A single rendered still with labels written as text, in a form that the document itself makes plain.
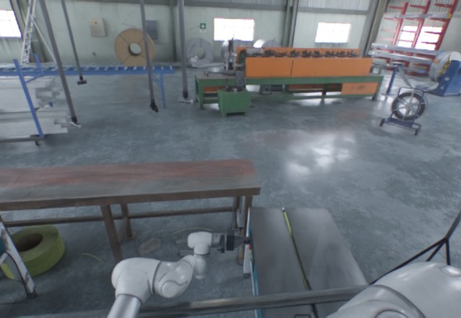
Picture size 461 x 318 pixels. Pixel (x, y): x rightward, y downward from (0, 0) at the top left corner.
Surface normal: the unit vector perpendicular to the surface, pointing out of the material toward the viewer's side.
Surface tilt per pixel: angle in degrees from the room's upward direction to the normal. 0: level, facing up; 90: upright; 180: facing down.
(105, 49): 90
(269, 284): 0
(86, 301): 0
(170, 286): 62
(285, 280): 0
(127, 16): 90
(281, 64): 90
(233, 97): 92
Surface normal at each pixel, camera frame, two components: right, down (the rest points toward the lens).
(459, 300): 0.23, -0.62
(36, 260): 0.70, 0.36
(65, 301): 0.04, -0.88
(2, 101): 0.26, 0.47
